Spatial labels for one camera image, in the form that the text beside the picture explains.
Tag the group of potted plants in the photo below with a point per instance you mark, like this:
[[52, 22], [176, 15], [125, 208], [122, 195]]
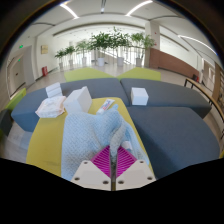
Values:
[[106, 43]]

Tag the lime green upholstered bench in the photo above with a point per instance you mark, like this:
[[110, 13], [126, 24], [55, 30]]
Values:
[[86, 74], [140, 73], [16, 100]]

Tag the dark grey cube stool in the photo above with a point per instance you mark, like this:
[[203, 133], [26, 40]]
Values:
[[5, 121]]

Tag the yellow upholstered bench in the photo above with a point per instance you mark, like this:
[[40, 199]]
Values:
[[46, 143]]

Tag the large white box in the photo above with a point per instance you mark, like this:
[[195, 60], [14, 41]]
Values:
[[78, 100]]

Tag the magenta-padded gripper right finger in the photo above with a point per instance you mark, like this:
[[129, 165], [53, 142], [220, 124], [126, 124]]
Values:
[[135, 173]]

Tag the light blue towel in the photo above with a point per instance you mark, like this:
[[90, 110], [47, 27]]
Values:
[[86, 140]]

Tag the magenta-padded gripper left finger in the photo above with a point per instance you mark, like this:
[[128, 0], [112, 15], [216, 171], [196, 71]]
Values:
[[96, 175]]

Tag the blue-grey upholstered bench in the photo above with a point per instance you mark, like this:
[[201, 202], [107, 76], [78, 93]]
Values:
[[100, 88], [173, 93], [173, 140]]

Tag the small white box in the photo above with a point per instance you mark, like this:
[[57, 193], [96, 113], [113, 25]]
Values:
[[139, 96]]

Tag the white tissue pack stack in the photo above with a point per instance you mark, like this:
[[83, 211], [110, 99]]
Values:
[[54, 90]]

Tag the pink-white wrapped tissue pack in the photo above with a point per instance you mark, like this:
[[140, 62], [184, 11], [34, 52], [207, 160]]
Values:
[[50, 106]]

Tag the group of ceiling lights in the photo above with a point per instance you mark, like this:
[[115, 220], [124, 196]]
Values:
[[69, 10]]

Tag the wooden bench with black legs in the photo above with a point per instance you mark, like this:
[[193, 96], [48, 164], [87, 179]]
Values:
[[203, 90]]

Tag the small white-red tube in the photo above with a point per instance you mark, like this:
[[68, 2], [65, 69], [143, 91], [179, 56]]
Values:
[[106, 106]]

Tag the green exit sign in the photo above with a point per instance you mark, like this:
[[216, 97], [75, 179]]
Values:
[[21, 46]]

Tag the red fire extinguisher box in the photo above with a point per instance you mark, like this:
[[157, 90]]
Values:
[[44, 71]]

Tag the framed wall picture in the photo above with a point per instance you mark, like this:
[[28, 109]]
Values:
[[44, 49]]

